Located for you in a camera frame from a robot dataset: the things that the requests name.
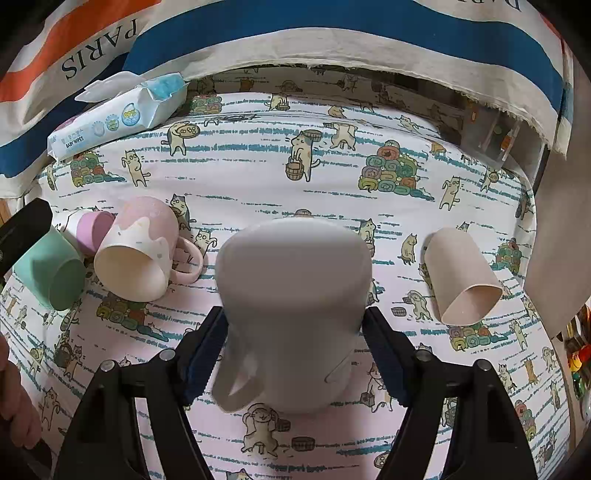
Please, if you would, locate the beige cup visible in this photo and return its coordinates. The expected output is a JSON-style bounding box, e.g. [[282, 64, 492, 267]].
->
[[424, 227, 504, 326]]

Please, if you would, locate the grey cup with handle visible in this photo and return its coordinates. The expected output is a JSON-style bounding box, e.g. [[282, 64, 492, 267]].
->
[[210, 217, 375, 416]]

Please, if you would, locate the cat printed bed sheet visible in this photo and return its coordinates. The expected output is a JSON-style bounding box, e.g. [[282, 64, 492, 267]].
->
[[0, 78, 570, 480]]

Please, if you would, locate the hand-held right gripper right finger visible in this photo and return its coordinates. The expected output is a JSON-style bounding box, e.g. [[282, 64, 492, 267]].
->
[[361, 306, 539, 480]]

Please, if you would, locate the small purple cup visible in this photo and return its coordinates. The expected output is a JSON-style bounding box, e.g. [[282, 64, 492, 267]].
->
[[76, 211, 116, 255]]

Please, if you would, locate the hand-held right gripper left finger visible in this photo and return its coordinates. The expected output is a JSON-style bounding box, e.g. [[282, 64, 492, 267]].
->
[[51, 305, 229, 480]]

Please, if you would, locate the pink cat mug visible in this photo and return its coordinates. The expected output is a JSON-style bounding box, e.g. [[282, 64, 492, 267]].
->
[[93, 196, 204, 303]]

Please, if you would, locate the orange blue striped canvas bag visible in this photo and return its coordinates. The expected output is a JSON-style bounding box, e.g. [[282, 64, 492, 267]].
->
[[0, 0, 155, 182]]

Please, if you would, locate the mint green cup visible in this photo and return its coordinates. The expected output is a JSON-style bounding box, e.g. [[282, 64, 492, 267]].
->
[[13, 227, 86, 313]]

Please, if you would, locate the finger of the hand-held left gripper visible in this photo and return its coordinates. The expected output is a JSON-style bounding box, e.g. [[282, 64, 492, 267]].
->
[[0, 198, 53, 280]]

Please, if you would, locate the colourful toy clutter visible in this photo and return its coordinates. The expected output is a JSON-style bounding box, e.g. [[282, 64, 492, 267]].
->
[[564, 305, 591, 403]]

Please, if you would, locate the baby wipes packet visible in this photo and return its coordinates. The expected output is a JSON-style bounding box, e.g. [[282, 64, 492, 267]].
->
[[47, 72, 189, 162]]

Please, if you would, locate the person's left hand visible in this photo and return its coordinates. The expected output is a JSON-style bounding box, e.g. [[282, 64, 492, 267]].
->
[[0, 343, 43, 449]]

